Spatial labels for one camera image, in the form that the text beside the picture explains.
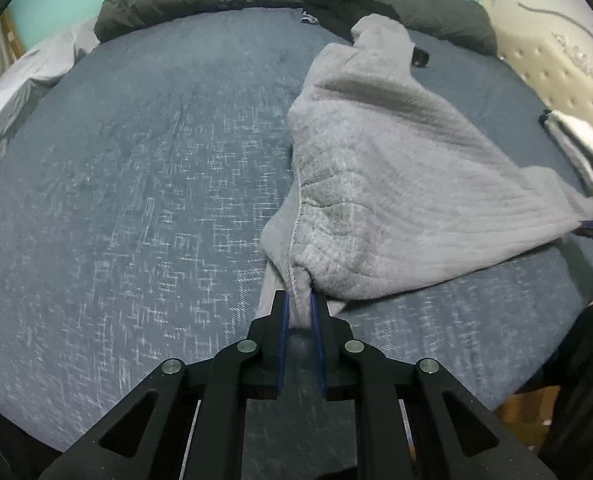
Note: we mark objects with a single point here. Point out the white-grey folded garment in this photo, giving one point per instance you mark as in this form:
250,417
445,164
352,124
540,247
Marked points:
583,167

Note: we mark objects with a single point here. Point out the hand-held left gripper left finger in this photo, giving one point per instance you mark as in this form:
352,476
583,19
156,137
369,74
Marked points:
282,325

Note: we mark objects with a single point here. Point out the cream tufted headboard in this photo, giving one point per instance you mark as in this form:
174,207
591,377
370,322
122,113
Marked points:
551,35

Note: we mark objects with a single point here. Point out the dark grey rolled duvet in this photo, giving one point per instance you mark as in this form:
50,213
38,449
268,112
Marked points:
176,0

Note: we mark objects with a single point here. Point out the person's dark clothing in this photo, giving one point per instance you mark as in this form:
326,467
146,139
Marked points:
581,385

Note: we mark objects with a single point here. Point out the small white-blue cloth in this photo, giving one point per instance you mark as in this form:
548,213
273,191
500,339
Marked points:
309,16

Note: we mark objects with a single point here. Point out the pale crumpled sheet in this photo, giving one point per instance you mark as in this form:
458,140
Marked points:
21,80

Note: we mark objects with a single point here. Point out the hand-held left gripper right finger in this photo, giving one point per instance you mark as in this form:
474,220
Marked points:
319,335

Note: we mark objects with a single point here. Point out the black garment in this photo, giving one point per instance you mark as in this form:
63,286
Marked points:
346,7

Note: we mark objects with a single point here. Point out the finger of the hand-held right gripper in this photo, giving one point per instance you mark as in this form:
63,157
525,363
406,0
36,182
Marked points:
590,226

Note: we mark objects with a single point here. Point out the wooden pole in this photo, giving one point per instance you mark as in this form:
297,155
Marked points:
12,35

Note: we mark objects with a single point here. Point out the folded white and grey clothes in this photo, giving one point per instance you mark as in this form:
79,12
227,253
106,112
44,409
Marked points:
573,135

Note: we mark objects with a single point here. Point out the grey knit sweater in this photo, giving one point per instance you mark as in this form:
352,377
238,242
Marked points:
401,170

